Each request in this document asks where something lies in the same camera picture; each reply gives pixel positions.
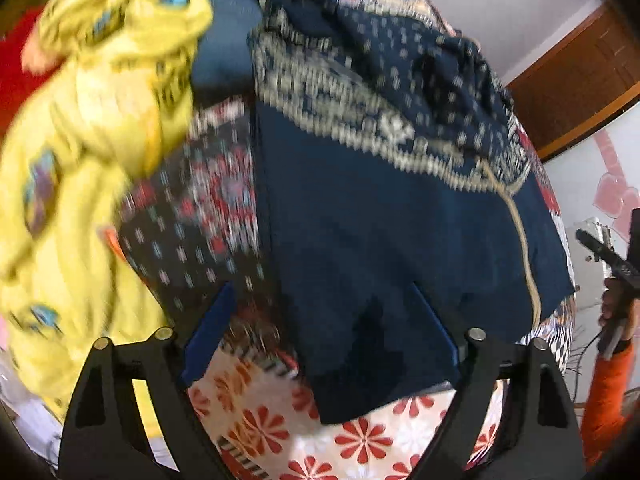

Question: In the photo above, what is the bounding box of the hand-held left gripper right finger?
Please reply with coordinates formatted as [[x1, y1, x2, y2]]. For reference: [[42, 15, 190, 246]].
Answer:
[[407, 282, 586, 480]]

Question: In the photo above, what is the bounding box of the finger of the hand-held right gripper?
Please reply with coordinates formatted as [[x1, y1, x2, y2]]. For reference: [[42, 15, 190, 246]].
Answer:
[[575, 228, 635, 286]]

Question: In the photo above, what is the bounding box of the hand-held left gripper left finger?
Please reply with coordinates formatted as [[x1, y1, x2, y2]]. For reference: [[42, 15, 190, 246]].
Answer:
[[57, 280, 238, 480]]

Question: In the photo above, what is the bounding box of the navy patterned hoodie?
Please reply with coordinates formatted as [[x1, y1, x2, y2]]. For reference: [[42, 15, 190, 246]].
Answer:
[[192, 0, 576, 424]]

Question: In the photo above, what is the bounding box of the person's right hand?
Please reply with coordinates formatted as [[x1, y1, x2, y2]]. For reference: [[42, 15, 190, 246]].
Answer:
[[599, 276, 628, 328]]

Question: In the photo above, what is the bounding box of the pink door sticker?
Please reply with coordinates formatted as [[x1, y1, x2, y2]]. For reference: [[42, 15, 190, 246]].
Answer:
[[591, 127, 640, 232]]

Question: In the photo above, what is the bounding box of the white sliding door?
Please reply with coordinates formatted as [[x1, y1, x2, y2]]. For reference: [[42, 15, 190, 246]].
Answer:
[[542, 110, 640, 311]]

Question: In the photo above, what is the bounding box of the patchwork bedspread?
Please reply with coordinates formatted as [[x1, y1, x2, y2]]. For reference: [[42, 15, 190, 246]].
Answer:
[[107, 0, 576, 480]]

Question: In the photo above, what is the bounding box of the brown wooden door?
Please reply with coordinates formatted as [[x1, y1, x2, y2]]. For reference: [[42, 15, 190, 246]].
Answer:
[[504, 0, 640, 162]]

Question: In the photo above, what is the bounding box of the yellow printed garment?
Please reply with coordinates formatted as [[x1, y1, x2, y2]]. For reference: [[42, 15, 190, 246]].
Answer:
[[0, 0, 217, 423]]

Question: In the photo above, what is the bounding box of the red cloth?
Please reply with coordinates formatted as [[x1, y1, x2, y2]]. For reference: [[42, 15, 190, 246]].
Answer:
[[0, 7, 68, 138]]

